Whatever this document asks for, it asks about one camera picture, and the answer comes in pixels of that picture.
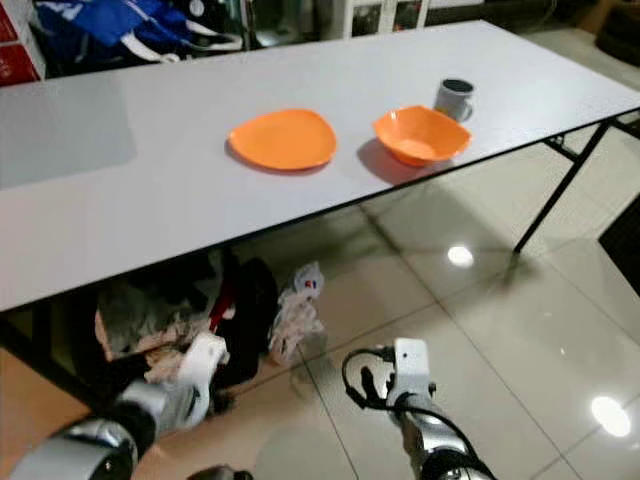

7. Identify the orange plastic plate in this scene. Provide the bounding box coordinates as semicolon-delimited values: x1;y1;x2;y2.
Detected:
227;108;338;172

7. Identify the white plastic bag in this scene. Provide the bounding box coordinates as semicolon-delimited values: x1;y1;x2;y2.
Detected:
268;262;327;366

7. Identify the orange plastic bowl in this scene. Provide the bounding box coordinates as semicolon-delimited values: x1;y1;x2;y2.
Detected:
372;105;472;167

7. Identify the black floor mat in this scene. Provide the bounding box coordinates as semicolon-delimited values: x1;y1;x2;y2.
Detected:
598;195;640;273

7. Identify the grey mug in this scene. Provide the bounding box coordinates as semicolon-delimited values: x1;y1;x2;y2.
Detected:
434;78;475;124

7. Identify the white printed box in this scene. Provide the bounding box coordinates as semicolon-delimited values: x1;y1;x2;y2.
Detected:
389;0;427;33
345;0;388;39

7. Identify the red cardboard box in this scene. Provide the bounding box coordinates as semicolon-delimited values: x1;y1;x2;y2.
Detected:
0;0;41;46
0;40;48;87

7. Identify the blue fabric bag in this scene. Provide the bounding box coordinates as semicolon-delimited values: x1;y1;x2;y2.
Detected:
32;0;246;73

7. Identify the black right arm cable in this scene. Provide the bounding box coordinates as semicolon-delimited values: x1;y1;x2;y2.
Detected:
340;345;493;473

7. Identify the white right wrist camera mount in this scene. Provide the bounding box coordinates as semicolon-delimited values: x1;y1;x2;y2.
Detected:
392;338;434;399

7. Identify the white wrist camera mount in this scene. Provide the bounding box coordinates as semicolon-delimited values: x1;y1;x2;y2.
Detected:
392;338;434;399
175;332;229;403

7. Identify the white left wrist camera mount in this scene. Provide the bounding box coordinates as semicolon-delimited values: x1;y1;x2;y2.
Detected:
175;332;229;403

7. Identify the black folding table frame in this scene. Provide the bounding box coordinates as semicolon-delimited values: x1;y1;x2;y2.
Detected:
0;116;640;401

